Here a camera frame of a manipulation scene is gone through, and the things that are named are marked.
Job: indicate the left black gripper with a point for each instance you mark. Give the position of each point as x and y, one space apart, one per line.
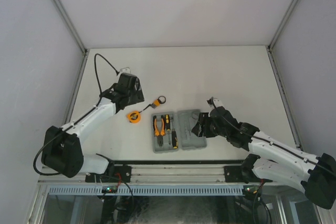
138 96

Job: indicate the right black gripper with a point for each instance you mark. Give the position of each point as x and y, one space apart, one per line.
201 128

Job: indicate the orange tape measure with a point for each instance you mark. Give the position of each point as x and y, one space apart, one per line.
134 117

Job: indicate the hex key set orange holder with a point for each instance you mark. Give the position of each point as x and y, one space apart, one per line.
155 103

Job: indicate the black yellow screwdriver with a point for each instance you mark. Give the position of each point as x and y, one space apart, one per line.
167 122
174 139

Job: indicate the grey plastic tool case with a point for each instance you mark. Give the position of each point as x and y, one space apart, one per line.
182 122

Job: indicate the orange handled pliers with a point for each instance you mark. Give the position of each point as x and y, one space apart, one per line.
159 132

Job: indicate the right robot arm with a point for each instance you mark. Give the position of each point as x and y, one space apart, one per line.
269 159

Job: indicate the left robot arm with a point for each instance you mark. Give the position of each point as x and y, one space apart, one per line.
62 149

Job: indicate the black electrical tape roll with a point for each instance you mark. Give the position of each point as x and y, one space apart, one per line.
161 99

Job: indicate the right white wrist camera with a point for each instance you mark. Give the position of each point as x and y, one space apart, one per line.
214 102

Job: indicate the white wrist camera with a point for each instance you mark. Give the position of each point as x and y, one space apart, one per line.
214 102
125 70

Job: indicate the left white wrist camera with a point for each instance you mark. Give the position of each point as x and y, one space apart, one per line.
125 70

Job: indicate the aluminium front rail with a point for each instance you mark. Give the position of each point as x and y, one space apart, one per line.
201 173

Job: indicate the slotted grey cable duct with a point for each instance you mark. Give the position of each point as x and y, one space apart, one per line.
149 190

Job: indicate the left aluminium frame post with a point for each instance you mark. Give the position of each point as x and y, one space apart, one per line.
69 24

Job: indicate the aluminium frame post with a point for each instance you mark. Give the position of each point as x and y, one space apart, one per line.
69 24
289 11

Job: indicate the right aluminium frame post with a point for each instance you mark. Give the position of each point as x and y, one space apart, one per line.
289 11

